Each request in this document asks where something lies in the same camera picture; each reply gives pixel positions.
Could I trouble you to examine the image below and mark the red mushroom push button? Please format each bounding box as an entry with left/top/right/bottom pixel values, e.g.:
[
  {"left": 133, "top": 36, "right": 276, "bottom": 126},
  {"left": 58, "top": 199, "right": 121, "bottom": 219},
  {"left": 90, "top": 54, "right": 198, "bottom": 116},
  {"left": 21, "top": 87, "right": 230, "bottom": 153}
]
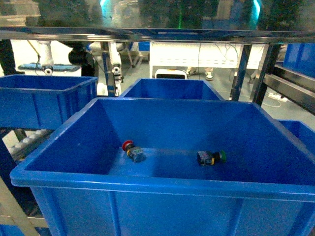
[{"left": 122, "top": 140, "right": 146, "bottom": 163}]

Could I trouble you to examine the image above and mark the green push button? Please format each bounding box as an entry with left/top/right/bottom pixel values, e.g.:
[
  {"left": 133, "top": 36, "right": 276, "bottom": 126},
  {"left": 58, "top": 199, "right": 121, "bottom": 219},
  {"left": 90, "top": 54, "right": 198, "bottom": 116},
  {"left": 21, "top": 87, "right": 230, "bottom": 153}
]
[{"left": 197, "top": 150, "right": 227, "bottom": 166}]

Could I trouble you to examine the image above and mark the blue bin behind target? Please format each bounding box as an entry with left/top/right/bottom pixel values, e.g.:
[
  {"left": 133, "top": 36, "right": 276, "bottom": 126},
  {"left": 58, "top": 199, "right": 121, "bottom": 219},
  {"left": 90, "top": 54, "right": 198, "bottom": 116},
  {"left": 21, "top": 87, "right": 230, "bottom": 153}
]
[{"left": 120, "top": 79, "right": 224, "bottom": 101}]

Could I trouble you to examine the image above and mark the large blue target bin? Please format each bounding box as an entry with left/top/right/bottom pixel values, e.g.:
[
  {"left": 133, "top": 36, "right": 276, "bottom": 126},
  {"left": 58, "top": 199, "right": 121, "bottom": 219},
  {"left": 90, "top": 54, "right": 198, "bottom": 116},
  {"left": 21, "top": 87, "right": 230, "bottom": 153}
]
[{"left": 10, "top": 98, "right": 315, "bottom": 236}]

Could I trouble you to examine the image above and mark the blue bin left shelf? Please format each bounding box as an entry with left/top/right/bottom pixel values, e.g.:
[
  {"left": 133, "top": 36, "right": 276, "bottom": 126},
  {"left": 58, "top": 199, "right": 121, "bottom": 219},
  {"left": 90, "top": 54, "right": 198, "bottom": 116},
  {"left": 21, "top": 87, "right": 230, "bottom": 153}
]
[{"left": 0, "top": 75, "right": 98, "bottom": 130}]

